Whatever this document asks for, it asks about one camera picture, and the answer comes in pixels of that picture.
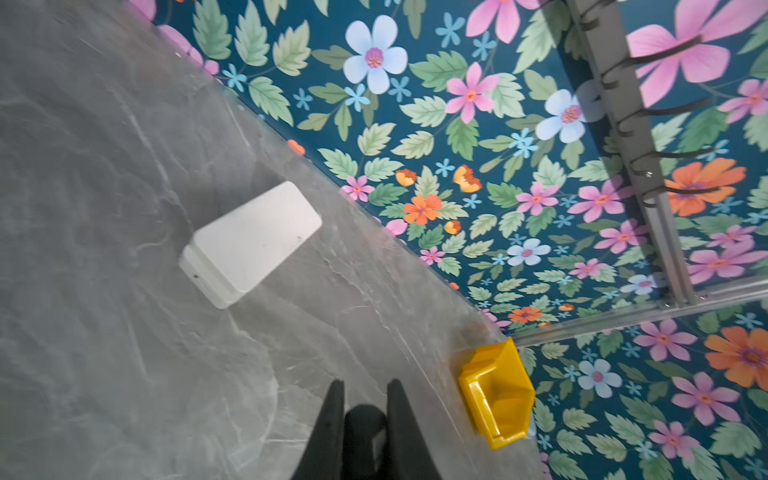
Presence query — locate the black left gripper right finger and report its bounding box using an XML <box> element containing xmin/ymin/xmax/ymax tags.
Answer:
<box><xmin>386</xmin><ymin>379</ymin><xmax>441</xmax><ymax>480</ymax></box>

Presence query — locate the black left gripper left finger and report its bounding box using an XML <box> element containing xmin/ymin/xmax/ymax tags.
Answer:
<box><xmin>291</xmin><ymin>380</ymin><xmax>345</xmax><ymax>480</ymax></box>

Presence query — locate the yellow plastic bin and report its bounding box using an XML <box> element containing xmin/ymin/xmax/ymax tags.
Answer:
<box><xmin>458</xmin><ymin>339</ymin><xmax>535</xmax><ymax>450</ymax></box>

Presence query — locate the white plastic box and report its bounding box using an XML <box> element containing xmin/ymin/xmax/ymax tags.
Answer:
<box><xmin>179</xmin><ymin>181</ymin><xmax>322</xmax><ymax>309</ymax></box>

